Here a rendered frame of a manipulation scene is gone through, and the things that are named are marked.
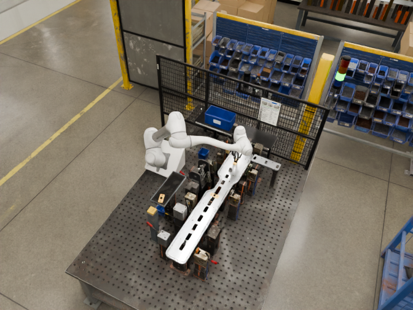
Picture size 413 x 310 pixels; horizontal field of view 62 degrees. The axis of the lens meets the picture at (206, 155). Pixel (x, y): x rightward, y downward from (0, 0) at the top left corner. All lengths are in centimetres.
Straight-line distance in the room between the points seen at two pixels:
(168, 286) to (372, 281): 224
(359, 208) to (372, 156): 102
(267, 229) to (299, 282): 85
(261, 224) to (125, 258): 129
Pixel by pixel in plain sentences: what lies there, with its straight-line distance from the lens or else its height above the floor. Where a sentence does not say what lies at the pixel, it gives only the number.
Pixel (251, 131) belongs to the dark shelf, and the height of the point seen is 103.
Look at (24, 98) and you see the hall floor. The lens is 641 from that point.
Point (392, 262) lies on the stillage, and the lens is 427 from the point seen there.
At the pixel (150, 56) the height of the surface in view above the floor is 74.
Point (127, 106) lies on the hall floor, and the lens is 573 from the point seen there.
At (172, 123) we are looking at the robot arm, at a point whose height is 156.
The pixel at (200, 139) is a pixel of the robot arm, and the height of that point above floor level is 143.
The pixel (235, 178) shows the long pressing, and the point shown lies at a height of 100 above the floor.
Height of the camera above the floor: 350
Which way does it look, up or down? 46 degrees down
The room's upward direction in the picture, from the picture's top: 3 degrees clockwise
